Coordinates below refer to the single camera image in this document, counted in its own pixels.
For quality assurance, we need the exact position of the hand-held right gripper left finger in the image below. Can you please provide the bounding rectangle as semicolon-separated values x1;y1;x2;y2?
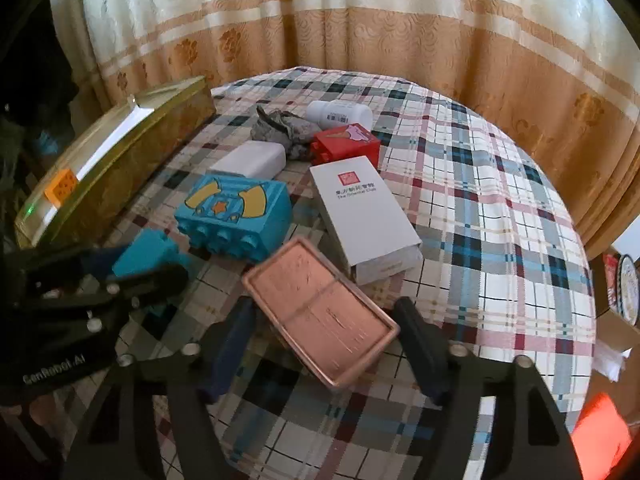
62;296;258;480

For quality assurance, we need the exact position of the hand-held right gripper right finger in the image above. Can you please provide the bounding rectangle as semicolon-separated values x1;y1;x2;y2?
390;296;586;480

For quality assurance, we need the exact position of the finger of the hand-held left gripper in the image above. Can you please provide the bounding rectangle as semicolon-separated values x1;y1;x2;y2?
0;245;121;283
25;263;190;317

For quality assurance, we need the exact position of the small blue toy block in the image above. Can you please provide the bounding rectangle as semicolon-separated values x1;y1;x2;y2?
111;228;193;318

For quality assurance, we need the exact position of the pink metal tray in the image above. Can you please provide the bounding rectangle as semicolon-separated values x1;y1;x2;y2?
241;235;401;390

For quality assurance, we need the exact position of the large blue printed toy block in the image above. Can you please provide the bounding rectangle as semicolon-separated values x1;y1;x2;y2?
173;174;293;263

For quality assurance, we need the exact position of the gold tin box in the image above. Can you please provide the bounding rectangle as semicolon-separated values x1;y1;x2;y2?
14;76;216;251

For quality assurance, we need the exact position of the white cardboard box red logo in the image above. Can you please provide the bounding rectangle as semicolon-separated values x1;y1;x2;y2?
309;155;422;286

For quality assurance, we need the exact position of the white power bank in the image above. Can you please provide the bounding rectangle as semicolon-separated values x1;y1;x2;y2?
208;141;287;181

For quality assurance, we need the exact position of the red toy block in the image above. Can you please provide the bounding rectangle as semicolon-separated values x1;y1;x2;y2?
309;122;381;170

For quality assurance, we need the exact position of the orange toy block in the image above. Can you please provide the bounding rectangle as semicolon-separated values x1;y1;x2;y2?
44;169;78;204

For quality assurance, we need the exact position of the blue denim garment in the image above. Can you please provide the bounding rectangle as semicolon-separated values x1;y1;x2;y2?
30;130;62;157

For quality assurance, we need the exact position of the plaid tablecloth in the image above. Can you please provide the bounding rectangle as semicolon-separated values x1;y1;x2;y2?
50;66;598;480

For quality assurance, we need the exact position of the brown cardboard box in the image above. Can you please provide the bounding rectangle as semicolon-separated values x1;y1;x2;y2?
590;255;640;386

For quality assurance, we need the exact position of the red orange packet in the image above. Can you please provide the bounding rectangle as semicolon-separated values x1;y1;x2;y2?
570;392;633;480

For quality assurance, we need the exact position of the crumpled grey cloth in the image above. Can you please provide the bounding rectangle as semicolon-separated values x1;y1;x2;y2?
250;105;326;162

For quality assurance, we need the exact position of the patterned plate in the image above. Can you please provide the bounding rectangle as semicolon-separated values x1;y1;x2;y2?
612;255;640;326

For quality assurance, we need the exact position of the white plastic bottle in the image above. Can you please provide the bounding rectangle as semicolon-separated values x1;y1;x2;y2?
306;100;373;131

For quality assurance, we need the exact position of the cream and orange curtain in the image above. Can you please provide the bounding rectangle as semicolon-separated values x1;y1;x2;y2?
50;0;640;261

